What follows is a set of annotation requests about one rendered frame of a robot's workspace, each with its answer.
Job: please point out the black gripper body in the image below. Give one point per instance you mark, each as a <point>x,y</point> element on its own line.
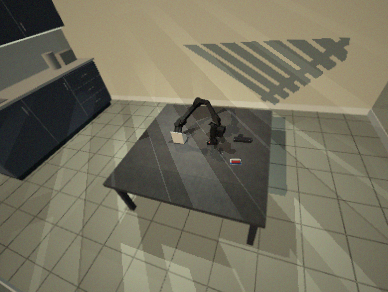
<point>213,139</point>

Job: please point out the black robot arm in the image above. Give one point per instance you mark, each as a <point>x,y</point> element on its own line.
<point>197,103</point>

